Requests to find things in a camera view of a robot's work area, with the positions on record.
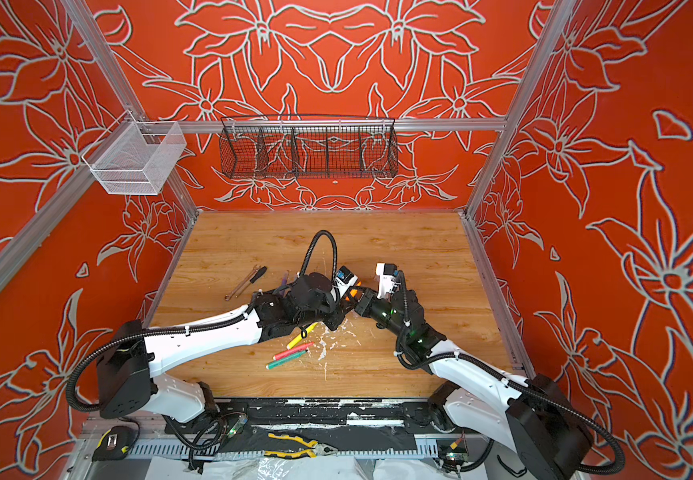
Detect black handled screwdriver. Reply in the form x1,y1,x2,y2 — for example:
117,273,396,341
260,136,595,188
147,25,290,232
236,266,268,298

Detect pink highlighter pen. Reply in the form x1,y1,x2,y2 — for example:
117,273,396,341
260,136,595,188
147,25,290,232
274,342,314,361

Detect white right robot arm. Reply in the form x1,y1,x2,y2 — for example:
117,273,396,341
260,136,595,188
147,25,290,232
346,270,625,479

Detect grey cable duct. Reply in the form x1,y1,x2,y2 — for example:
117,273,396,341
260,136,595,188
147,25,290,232
128,438,439,461

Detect left tape measure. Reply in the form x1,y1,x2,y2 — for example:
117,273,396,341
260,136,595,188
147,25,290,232
92,425,138,462

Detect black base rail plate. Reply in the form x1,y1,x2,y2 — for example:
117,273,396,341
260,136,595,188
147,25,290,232
165,397,443,436

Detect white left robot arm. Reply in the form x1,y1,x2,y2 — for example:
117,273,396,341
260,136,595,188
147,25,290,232
66,264,357,423

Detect yellow highlighter pen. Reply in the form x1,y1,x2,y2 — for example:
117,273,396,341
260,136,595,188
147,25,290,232
286,322,318,349

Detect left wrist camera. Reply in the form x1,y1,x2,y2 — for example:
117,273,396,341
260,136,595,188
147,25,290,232
336,266,358,296

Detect yellow handled pliers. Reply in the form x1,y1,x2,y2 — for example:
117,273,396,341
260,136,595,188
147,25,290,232
264,433,338,460

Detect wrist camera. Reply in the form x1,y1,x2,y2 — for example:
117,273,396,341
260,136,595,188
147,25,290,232
336,266,358,296
375,263,399,300

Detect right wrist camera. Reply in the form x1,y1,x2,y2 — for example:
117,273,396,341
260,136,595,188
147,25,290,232
375,263,399,300

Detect black wire basket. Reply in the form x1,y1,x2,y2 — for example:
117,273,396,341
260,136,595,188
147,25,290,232
218,115,399,180

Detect green highlighter pen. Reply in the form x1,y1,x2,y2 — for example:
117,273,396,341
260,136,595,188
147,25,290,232
266,350,308,370

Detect white mesh basket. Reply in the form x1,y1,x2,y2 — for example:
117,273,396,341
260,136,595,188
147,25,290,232
82,122,186,195

